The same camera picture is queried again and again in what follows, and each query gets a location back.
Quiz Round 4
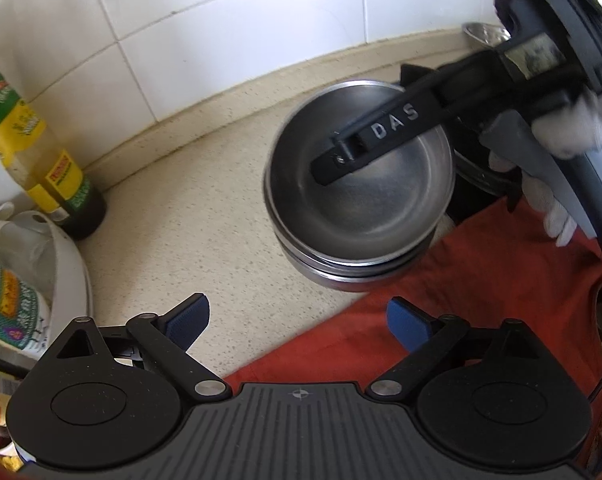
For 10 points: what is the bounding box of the white round condiment rack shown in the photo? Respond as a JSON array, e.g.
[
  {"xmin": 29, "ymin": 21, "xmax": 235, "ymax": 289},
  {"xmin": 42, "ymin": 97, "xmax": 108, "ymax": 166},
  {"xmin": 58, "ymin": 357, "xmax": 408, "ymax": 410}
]
[{"xmin": 0, "ymin": 203, "xmax": 94, "ymax": 370}]

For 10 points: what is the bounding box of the steel bowl back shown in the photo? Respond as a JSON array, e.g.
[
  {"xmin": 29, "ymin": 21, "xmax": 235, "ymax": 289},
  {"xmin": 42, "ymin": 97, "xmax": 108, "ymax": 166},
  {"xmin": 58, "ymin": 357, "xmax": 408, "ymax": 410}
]
[{"xmin": 278, "ymin": 230, "xmax": 435, "ymax": 276}]

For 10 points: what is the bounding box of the purple label clear bottle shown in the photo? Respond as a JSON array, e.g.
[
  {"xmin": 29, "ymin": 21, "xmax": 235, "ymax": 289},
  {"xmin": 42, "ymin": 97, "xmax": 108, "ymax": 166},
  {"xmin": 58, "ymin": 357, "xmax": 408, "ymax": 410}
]
[{"xmin": 0, "ymin": 249, "xmax": 52, "ymax": 356}]

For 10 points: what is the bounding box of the red cloth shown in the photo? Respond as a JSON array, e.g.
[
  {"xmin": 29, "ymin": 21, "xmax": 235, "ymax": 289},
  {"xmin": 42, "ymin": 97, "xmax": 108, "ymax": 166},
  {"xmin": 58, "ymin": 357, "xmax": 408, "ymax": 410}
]
[{"xmin": 229, "ymin": 202, "xmax": 602, "ymax": 479}]

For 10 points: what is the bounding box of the steel bowl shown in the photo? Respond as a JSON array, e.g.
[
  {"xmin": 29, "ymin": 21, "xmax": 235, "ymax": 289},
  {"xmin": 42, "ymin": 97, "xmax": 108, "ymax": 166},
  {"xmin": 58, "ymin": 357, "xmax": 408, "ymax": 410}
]
[
  {"xmin": 263, "ymin": 80, "xmax": 455, "ymax": 262},
  {"xmin": 282, "ymin": 247, "xmax": 427, "ymax": 292},
  {"xmin": 278, "ymin": 230, "xmax": 435, "ymax": 276},
  {"xmin": 461, "ymin": 22, "xmax": 510, "ymax": 50}
]

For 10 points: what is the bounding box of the steel bowl by stove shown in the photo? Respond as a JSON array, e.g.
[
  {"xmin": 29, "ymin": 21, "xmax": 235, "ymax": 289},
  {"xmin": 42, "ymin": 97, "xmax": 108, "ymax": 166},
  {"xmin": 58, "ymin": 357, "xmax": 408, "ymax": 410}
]
[{"xmin": 461, "ymin": 22, "xmax": 510, "ymax": 50}]

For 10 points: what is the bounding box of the yellow green label oil bottle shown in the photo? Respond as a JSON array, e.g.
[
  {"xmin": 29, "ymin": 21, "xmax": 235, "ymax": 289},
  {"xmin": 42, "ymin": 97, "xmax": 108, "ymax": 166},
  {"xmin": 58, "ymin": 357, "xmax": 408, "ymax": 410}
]
[{"xmin": 0, "ymin": 72, "xmax": 107, "ymax": 240}]

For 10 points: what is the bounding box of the white gloved right hand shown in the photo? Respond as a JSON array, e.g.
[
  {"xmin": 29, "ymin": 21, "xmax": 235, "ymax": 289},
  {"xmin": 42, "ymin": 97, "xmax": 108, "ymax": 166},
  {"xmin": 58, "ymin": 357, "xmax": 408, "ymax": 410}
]
[{"xmin": 480, "ymin": 91, "xmax": 602, "ymax": 250}]

